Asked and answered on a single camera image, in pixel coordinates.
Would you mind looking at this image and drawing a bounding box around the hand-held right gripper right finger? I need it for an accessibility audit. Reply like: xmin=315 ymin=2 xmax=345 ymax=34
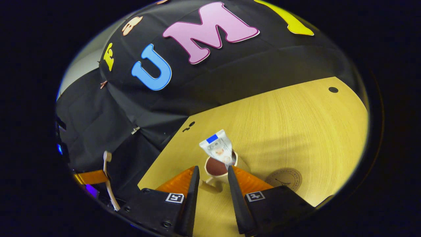
xmin=228 ymin=166 xmax=316 ymax=236

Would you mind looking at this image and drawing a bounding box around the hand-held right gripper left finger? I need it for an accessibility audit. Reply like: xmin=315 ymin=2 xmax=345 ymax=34
xmin=118 ymin=166 xmax=200 ymax=237

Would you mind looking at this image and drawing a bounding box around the white toothbrush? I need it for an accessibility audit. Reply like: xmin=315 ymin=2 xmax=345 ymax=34
xmin=103 ymin=151 xmax=121 ymax=212

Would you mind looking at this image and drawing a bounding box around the beige cup with handle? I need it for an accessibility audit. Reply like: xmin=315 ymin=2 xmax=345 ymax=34
xmin=199 ymin=152 xmax=241 ymax=194

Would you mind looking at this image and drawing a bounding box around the round wooden coaster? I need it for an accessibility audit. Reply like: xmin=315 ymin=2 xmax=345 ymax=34
xmin=265 ymin=168 xmax=302 ymax=192

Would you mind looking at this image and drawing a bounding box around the white toothpaste tube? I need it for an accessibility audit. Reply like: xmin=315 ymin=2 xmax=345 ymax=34
xmin=199 ymin=129 xmax=237 ymax=167

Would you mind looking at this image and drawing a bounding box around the wooden desktop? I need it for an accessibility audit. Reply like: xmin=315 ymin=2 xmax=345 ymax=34
xmin=137 ymin=76 xmax=369 ymax=237

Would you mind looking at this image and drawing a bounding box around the black backdrop cloth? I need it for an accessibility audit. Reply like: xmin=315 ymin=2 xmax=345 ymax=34
xmin=55 ymin=0 xmax=365 ymax=201

